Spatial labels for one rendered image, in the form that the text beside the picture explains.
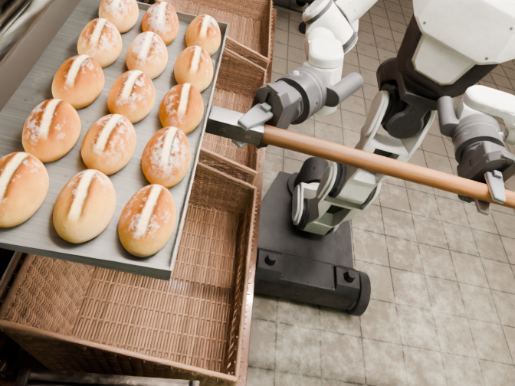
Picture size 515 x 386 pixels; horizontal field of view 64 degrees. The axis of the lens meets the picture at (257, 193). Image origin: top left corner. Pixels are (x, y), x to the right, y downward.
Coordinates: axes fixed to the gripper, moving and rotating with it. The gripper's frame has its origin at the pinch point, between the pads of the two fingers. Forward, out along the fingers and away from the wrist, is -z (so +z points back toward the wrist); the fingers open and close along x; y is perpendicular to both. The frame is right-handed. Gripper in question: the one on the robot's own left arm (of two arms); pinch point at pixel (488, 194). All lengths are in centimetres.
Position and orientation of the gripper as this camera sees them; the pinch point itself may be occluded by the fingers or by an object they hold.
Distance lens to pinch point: 84.5
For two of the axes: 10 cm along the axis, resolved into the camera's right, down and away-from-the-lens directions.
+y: -9.4, -3.3, -0.9
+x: -2.8, 5.9, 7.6
